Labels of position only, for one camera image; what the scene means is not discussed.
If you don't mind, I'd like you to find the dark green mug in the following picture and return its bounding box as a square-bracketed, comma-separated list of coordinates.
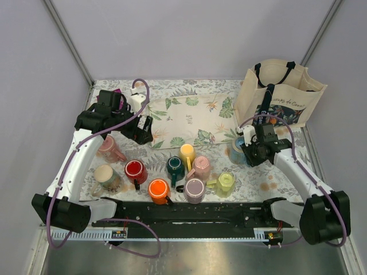
[166, 156, 185, 188]

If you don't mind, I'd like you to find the cream floral mug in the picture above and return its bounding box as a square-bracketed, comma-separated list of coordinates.
[90, 164, 124, 197]

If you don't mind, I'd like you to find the white cable duct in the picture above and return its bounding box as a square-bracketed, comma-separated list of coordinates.
[51, 227, 284, 243]

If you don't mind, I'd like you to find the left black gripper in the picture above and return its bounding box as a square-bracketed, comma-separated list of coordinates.
[112, 102, 153, 144]

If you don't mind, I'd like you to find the pink faceted mug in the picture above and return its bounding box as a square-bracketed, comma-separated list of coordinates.
[186, 156, 211, 183]

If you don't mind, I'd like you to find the blue floral mug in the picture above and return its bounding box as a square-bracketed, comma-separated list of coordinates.
[229, 136, 247, 165]

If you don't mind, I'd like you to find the purple snack box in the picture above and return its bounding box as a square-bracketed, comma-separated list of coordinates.
[113, 89, 126, 110]

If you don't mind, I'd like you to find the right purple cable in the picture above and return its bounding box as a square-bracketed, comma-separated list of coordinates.
[237, 113, 348, 249]

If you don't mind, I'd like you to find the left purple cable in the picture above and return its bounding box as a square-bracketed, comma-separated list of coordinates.
[45, 77, 162, 259]

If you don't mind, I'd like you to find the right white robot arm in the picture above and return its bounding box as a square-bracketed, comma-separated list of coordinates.
[241, 124, 351, 247]

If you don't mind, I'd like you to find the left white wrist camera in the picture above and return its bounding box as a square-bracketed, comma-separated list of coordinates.
[127, 88, 146, 113]

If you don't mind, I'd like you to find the beige canvas tote bag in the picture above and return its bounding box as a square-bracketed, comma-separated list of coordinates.
[234, 59, 327, 127]

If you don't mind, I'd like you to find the leaf print tray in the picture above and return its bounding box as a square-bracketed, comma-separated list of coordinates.
[146, 94, 237, 150]

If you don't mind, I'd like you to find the purple cable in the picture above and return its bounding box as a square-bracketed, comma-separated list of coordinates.
[45, 77, 162, 259]
[237, 113, 348, 249]

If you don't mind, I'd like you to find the yellow mug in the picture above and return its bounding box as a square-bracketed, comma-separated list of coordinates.
[179, 144, 196, 172]

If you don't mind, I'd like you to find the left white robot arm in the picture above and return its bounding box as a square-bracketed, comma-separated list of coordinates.
[32, 90, 153, 233]

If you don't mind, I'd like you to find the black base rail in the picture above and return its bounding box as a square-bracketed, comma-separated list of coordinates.
[92, 201, 280, 233]

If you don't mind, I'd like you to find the floral tablecloth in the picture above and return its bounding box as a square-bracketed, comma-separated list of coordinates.
[80, 80, 302, 202]

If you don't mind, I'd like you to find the pink patterned mug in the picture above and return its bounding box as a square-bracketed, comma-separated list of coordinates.
[97, 135, 127, 163]

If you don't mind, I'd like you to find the red mug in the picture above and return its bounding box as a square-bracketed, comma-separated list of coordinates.
[124, 159, 148, 190]

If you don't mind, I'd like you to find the mauve purple mug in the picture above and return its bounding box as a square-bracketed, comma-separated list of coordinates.
[184, 178, 205, 204]

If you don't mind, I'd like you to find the orange mug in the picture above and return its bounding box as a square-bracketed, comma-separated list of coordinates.
[148, 178, 173, 205]

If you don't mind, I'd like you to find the light green mug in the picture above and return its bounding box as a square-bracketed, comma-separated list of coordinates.
[206, 172, 235, 198]

